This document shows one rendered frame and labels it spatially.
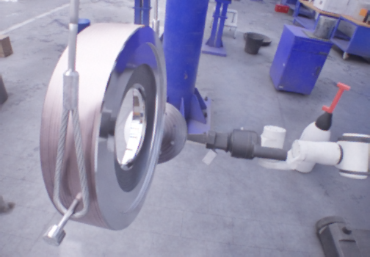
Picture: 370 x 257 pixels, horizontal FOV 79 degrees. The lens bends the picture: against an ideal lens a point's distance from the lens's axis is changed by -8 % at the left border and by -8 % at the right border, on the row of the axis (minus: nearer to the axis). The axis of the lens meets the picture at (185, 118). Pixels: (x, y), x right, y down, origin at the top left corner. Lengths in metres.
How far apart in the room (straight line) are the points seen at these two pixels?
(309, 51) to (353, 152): 2.44
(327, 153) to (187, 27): 1.37
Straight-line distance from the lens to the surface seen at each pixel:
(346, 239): 1.70
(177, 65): 1.97
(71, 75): 0.26
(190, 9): 1.83
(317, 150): 0.80
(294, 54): 3.14
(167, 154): 0.75
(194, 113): 2.26
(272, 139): 0.74
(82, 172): 0.30
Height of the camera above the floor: 1.39
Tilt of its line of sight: 36 degrees down
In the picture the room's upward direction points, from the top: 9 degrees clockwise
